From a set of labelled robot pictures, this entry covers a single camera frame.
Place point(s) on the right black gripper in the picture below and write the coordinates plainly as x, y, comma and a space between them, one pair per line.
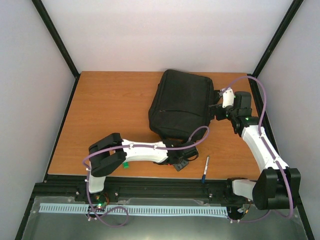
217, 107

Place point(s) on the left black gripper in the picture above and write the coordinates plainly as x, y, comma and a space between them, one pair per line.
179, 167

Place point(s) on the blue whiteboard marker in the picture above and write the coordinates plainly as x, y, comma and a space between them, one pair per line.
205, 169

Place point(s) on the black student bag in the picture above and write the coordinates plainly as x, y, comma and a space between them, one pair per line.
181, 105

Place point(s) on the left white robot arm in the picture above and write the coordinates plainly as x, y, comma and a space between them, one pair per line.
109, 153

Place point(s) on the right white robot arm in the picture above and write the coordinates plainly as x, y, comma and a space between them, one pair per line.
262, 160

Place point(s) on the green highlighter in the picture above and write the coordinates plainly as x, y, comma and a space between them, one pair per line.
125, 165

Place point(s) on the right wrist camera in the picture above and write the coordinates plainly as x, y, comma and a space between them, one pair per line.
228, 97

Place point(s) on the right black frame post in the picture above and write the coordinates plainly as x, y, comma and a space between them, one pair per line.
281, 29

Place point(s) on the black frame post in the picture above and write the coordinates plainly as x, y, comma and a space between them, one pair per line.
50, 26
281, 29

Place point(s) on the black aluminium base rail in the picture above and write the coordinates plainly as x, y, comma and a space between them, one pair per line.
123, 188

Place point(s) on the light blue cable duct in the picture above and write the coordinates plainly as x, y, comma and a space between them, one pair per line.
136, 210

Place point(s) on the left black frame post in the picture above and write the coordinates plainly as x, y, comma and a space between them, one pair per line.
50, 26

